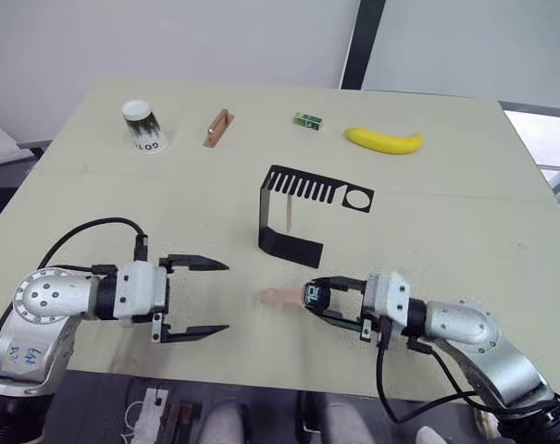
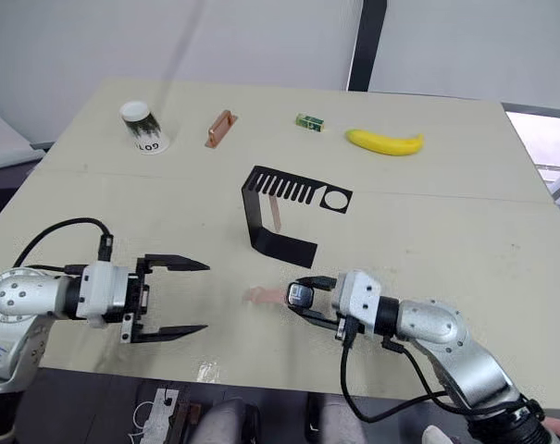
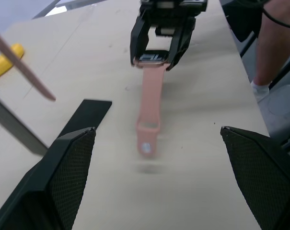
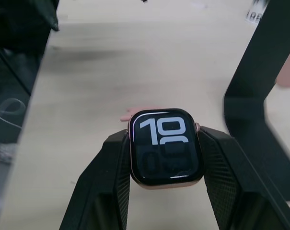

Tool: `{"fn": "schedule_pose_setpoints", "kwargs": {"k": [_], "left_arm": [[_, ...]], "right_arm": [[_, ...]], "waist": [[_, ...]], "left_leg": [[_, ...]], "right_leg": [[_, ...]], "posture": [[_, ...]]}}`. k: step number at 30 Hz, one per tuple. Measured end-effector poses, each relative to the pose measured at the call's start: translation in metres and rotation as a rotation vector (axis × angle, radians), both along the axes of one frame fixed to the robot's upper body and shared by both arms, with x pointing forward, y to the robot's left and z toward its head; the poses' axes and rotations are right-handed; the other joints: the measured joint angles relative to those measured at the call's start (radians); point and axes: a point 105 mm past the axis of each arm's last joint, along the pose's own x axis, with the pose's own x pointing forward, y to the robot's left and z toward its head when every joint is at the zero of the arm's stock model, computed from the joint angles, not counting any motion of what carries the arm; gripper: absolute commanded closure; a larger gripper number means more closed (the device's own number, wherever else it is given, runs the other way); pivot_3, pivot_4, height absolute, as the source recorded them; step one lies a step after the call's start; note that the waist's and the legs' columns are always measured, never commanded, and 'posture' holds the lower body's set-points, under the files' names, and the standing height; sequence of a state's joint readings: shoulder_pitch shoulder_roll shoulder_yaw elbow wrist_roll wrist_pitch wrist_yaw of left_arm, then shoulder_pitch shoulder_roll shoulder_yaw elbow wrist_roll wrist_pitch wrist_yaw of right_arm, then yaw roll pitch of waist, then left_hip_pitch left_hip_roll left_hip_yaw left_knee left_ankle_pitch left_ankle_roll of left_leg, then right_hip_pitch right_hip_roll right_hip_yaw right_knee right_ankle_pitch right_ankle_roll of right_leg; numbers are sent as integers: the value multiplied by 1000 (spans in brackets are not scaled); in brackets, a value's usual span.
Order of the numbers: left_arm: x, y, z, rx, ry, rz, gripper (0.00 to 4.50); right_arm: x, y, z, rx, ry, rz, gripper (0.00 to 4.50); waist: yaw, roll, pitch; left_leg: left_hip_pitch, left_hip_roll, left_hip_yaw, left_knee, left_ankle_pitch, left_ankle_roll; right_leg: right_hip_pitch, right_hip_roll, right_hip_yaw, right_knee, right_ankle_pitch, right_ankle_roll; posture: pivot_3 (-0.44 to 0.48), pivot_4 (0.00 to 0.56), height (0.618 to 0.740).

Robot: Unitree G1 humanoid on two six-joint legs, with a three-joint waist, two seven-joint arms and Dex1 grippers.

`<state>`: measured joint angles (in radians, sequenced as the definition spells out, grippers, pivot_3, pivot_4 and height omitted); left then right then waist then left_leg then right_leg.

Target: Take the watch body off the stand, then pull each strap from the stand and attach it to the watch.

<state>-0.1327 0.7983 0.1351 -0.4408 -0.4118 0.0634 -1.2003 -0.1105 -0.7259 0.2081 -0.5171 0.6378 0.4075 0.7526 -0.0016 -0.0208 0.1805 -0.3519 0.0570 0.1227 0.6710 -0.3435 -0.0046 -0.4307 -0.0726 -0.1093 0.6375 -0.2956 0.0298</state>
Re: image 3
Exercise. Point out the grey rounded housing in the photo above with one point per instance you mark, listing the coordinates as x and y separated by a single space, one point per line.
283 112

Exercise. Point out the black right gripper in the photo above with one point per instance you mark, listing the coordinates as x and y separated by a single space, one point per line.
173 9

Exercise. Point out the person's bare leg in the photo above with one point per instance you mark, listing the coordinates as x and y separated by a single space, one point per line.
271 43

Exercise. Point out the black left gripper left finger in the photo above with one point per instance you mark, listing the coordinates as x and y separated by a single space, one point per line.
51 182

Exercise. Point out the pink smartwatch body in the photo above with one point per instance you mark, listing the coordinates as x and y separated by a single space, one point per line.
152 58

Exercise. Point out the yellow banana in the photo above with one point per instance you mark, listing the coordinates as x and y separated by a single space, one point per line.
1 68

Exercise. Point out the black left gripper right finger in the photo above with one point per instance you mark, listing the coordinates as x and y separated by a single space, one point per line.
267 182

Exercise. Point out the black metal watch stand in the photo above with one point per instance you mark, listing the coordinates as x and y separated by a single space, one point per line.
87 115

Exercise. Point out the white sock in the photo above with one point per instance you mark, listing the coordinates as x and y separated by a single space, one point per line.
261 91

